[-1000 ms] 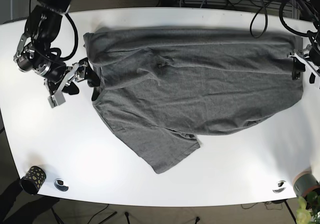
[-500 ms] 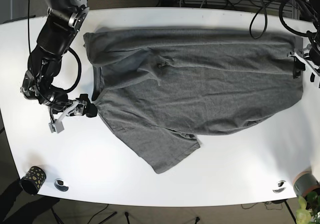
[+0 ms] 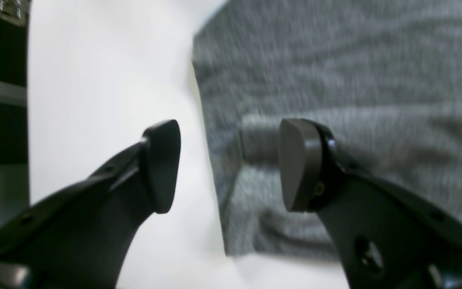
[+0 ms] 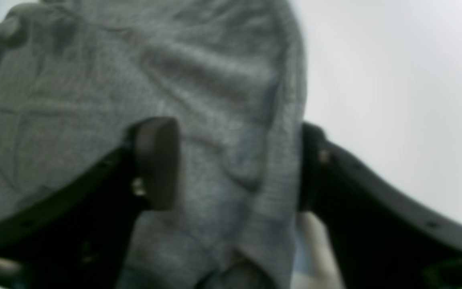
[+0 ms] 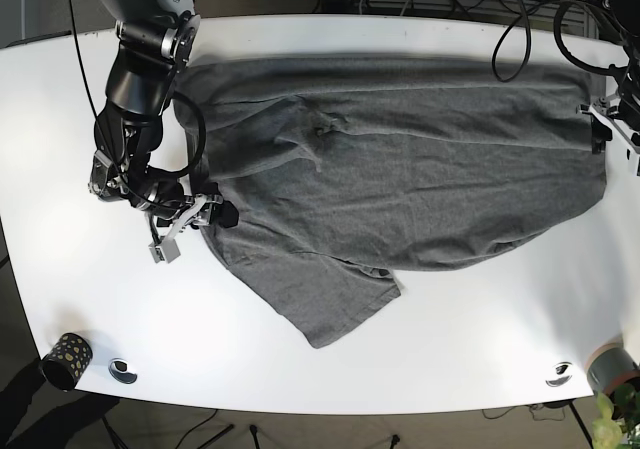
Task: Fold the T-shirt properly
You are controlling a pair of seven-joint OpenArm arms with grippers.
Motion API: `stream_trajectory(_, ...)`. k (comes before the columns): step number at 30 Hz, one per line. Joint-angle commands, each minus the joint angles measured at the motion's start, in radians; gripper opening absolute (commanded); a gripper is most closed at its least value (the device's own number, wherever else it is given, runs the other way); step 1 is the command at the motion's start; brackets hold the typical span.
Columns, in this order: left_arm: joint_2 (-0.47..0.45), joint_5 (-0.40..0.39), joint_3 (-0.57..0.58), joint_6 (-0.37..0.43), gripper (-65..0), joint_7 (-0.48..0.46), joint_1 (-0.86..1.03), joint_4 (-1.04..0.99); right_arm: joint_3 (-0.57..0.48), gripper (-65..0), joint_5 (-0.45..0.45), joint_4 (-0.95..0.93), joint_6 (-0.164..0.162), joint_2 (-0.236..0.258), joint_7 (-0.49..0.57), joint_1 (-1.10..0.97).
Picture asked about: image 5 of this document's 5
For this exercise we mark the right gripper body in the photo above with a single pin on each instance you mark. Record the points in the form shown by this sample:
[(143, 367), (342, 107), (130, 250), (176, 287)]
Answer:
[(200, 211)]

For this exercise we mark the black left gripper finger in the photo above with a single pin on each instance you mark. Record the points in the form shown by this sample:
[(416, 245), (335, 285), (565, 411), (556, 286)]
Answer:
[(600, 135)]

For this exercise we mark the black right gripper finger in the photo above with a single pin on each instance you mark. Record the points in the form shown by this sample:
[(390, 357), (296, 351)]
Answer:
[(225, 215)]

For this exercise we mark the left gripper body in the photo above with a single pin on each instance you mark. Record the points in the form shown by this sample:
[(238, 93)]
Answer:
[(619, 120)]

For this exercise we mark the grey T-shirt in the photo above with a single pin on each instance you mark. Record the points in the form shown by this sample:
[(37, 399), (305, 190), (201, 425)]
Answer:
[(345, 170)]

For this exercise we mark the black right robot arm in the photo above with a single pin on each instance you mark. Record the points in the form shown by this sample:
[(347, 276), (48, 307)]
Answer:
[(155, 42)]

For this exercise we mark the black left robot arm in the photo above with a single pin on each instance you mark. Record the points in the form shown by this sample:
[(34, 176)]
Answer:
[(625, 17)]

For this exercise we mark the left silver table grommet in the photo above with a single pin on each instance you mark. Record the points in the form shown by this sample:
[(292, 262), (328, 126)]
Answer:
[(121, 371)]

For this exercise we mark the silver table grommet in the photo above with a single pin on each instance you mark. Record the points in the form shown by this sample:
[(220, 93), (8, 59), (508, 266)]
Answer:
[(559, 375), (121, 371)]

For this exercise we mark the black gold spotted cup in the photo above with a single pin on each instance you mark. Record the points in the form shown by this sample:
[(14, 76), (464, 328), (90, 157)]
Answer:
[(66, 362)]

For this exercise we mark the grey plant pot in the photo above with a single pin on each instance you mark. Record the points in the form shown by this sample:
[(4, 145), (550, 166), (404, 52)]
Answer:
[(609, 367)]

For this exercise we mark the right silver table grommet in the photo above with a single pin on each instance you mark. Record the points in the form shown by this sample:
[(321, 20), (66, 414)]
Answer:
[(559, 375)]

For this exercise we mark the green plant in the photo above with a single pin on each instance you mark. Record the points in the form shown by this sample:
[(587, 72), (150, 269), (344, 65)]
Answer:
[(617, 425)]

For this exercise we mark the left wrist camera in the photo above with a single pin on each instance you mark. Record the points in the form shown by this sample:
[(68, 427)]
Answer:
[(633, 161)]

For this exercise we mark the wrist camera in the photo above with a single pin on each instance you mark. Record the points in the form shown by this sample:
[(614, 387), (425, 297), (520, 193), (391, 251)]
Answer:
[(633, 161), (164, 251)]

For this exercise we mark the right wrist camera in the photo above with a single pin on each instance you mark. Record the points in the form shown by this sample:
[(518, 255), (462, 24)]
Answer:
[(164, 251)]

